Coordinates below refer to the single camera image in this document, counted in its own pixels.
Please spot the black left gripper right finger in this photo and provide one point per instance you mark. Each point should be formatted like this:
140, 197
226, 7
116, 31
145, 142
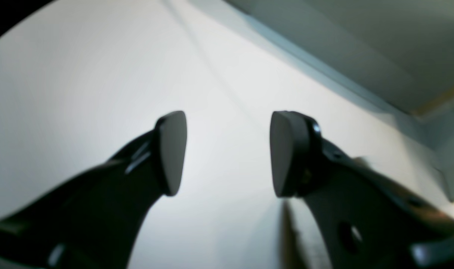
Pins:
366, 220

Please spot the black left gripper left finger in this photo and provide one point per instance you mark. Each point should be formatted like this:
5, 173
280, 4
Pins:
92, 220

